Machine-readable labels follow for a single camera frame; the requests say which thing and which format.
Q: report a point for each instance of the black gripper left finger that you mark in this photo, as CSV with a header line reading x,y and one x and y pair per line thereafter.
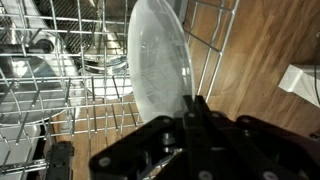
x,y
189,105

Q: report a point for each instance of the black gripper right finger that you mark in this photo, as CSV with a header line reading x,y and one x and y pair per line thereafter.
x,y
201,105

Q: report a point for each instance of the white top plate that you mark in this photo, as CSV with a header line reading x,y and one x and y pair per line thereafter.
x,y
160,65

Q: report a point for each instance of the wire dishwasher rack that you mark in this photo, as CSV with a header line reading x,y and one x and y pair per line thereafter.
x,y
65,72

